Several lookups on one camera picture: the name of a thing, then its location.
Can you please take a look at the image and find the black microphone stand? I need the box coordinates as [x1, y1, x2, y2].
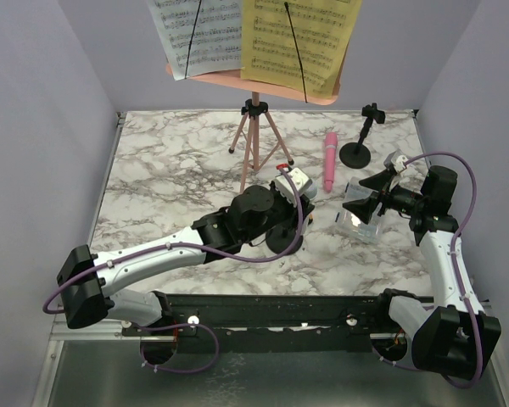
[338, 103, 386, 169]
[265, 225, 296, 254]

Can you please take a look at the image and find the pink microphone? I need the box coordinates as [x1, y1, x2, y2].
[323, 132, 338, 192]

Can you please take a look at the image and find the white microphone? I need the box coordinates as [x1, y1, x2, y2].
[303, 182, 317, 200]

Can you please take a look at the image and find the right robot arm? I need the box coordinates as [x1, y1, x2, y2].
[343, 165, 501, 380]

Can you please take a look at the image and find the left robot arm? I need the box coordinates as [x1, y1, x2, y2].
[57, 185, 315, 335]

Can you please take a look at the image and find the clear plastic compartment box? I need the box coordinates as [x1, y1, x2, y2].
[334, 177, 383, 243]

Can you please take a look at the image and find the pink tripod music stand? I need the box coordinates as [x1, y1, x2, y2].
[165, 63, 338, 204]

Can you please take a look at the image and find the yellow sheet music page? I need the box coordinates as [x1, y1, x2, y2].
[240, 0, 362, 99]

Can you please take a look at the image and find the white sheet music page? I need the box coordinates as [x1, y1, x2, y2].
[148, 0, 243, 81]

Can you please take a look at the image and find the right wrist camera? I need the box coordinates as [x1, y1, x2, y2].
[383, 149, 409, 175]

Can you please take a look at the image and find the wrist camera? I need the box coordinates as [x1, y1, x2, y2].
[273, 164, 313, 206]
[383, 149, 409, 175]

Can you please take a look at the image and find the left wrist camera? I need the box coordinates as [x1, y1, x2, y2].
[273, 164, 313, 206]

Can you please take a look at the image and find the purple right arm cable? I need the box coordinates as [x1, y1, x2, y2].
[371, 151, 489, 390]

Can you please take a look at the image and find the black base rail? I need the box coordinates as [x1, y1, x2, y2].
[70, 290, 478, 355]

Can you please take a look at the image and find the aluminium frame rail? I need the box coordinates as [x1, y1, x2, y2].
[50, 315, 122, 341]

